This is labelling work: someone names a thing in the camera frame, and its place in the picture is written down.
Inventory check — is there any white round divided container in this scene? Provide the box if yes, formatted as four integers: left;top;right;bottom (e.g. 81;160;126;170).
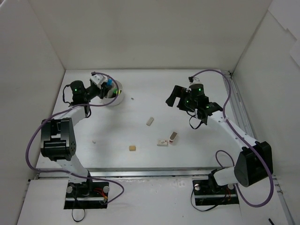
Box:
101;81;124;106

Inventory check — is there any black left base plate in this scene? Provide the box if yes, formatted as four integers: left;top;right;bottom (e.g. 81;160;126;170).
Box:
64;181;110;210

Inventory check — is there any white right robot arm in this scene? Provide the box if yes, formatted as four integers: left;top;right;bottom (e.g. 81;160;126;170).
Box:
166;84;273;193

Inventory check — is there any tan small eraser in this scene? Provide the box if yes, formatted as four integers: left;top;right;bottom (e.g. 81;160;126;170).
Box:
129;145;136;151

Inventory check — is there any white rectangular eraser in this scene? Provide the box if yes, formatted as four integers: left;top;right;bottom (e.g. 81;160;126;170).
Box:
146;117;154;126

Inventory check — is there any red white sleeved eraser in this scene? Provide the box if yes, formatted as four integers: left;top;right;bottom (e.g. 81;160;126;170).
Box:
169;132;178;144

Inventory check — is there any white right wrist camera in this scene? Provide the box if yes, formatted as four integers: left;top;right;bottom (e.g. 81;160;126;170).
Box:
188;76;202;86

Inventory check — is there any black blue-capped highlighter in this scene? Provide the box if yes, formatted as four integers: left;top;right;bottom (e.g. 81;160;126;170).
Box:
106;79;113;87

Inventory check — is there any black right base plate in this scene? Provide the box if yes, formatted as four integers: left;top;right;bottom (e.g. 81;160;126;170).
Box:
191;173;240;211

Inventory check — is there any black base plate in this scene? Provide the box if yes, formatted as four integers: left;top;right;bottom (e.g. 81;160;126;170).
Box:
191;173;240;211
64;181;110;210

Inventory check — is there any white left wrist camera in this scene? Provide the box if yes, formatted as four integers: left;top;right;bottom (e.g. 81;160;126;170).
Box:
90;72;106;89

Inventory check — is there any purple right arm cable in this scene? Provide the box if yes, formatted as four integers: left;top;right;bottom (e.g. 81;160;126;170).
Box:
188;69;275;207

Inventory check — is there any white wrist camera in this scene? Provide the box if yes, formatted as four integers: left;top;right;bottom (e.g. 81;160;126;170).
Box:
90;72;106;89
188;76;202;86

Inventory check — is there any white eraser red print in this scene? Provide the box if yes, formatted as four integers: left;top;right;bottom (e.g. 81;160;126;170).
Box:
157;139;168;147

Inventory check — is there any aluminium rail frame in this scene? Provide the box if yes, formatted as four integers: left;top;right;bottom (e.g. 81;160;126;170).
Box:
35;69;295;225

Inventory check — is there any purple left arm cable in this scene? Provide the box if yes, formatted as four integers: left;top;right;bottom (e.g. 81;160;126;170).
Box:
25;71;125;203

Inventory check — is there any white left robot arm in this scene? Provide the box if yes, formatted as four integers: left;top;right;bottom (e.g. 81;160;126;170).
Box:
41;76;113;197

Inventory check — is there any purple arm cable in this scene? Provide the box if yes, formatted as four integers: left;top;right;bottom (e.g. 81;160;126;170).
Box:
188;69;275;207
25;71;125;203

